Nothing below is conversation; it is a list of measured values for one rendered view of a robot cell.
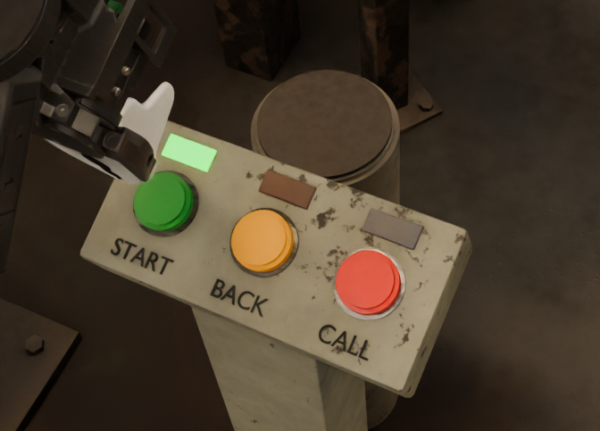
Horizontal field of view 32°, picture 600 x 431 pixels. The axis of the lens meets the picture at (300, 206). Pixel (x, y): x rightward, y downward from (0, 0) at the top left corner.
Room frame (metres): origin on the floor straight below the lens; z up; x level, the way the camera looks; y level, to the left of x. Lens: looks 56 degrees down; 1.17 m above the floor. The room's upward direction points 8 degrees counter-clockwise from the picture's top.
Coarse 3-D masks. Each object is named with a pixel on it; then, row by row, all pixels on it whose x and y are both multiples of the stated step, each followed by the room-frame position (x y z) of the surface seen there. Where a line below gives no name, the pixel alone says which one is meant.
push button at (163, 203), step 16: (160, 176) 0.41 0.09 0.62; (176, 176) 0.41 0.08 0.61; (144, 192) 0.41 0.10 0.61; (160, 192) 0.40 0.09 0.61; (176, 192) 0.40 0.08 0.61; (144, 208) 0.40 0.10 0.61; (160, 208) 0.39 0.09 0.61; (176, 208) 0.39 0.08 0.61; (192, 208) 0.39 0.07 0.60; (144, 224) 0.39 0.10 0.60; (160, 224) 0.38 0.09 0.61; (176, 224) 0.38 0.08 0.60
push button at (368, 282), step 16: (352, 256) 0.33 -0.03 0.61; (368, 256) 0.33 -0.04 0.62; (384, 256) 0.33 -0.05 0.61; (352, 272) 0.32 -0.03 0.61; (368, 272) 0.32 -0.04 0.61; (384, 272) 0.32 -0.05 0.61; (352, 288) 0.31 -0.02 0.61; (368, 288) 0.31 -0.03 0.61; (384, 288) 0.31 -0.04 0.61; (352, 304) 0.31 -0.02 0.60; (368, 304) 0.30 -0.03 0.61; (384, 304) 0.30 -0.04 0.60
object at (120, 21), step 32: (64, 0) 0.36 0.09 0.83; (96, 0) 0.38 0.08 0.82; (128, 0) 0.37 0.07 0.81; (32, 32) 0.32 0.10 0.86; (64, 32) 0.36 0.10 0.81; (96, 32) 0.36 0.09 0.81; (128, 32) 0.36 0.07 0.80; (160, 32) 0.39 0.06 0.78; (0, 64) 0.31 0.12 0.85; (32, 64) 0.34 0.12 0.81; (64, 64) 0.35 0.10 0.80; (96, 64) 0.35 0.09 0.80; (128, 64) 0.37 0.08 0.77; (160, 64) 0.38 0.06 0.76; (64, 96) 0.34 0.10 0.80; (96, 96) 0.34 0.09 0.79; (128, 96) 0.37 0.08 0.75; (32, 128) 0.35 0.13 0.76; (64, 128) 0.33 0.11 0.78
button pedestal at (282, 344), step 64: (128, 192) 0.42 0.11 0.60; (192, 192) 0.40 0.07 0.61; (256, 192) 0.39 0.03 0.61; (320, 192) 0.38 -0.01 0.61; (128, 256) 0.37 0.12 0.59; (192, 256) 0.36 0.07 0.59; (320, 256) 0.34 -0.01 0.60; (448, 256) 0.32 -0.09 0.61; (256, 320) 0.31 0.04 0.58; (320, 320) 0.30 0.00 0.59; (384, 320) 0.30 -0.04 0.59; (256, 384) 0.34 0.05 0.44; (320, 384) 0.31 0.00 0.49; (384, 384) 0.26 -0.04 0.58
